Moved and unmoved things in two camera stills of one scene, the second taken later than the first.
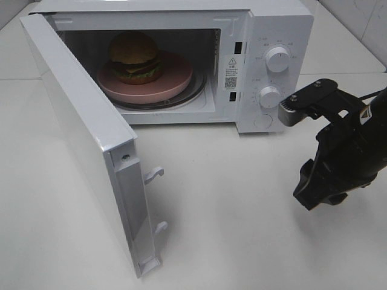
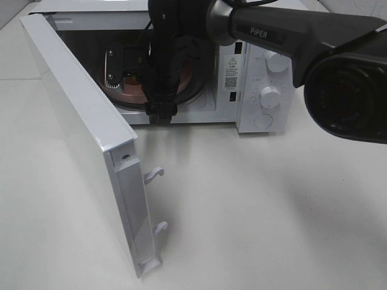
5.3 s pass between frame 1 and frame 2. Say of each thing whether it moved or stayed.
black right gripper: moved
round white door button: stayed
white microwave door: stayed
